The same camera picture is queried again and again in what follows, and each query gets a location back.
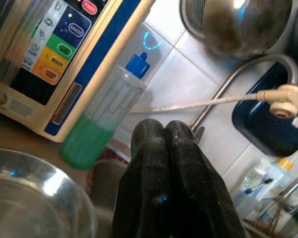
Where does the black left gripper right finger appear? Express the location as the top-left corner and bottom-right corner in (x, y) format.
(165, 120), (246, 238)

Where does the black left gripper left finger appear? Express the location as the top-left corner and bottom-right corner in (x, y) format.
(111, 118), (174, 238)

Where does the clear toothbrush cup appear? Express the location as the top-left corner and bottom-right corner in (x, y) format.
(235, 173), (274, 224)

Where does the green dish soap bottle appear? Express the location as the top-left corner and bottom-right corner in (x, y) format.
(59, 52), (151, 171)

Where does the steel faucet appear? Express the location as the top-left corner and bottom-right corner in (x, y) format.
(191, 54), (298, 139)

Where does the dark blue tray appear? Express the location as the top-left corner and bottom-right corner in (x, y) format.
(232, 60), (298, 158)

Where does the steel bowl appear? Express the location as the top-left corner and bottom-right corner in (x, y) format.
(0, 146), (97, 238)

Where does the beige water ionizer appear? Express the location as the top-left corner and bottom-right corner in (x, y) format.
(0, 0), (156, 143)

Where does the thin white tube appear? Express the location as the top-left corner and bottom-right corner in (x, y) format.
(130, 84), (298, 128)

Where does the steel mesh strainer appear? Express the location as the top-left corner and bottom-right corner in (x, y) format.
(180, 0), (293, 59)

